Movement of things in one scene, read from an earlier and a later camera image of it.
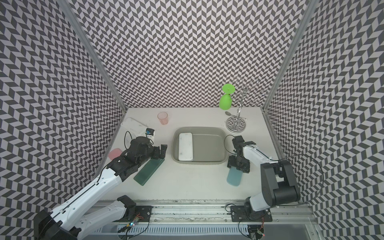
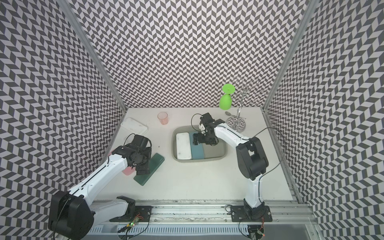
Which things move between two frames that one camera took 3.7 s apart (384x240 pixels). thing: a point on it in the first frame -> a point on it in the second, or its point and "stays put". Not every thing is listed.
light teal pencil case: x=234 y=176 -> x=197 y=151
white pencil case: x=185 y=147 stays put
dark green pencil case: x=149 y=168 stays put
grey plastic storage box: x=209 y=145 stays put
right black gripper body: x=239 y=162 -> x=204 y=138
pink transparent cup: x=163 y=117 stays put
